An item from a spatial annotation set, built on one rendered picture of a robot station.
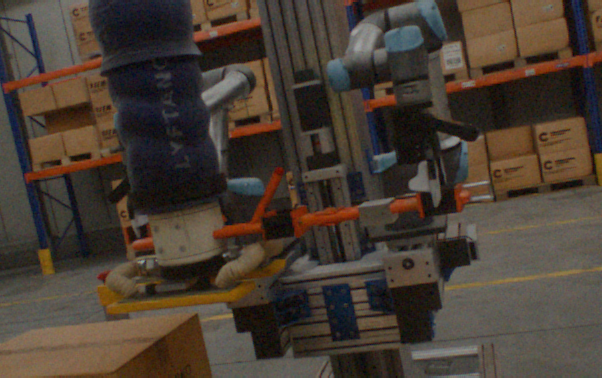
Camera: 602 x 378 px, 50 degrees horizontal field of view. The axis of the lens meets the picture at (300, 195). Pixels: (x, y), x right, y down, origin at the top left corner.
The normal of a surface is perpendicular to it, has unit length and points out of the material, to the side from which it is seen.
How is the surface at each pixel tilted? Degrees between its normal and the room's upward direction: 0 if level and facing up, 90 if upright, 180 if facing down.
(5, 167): 90
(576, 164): 90
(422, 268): 90
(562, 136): 89
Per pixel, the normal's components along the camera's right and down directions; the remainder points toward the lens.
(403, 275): -0.25, 0.14
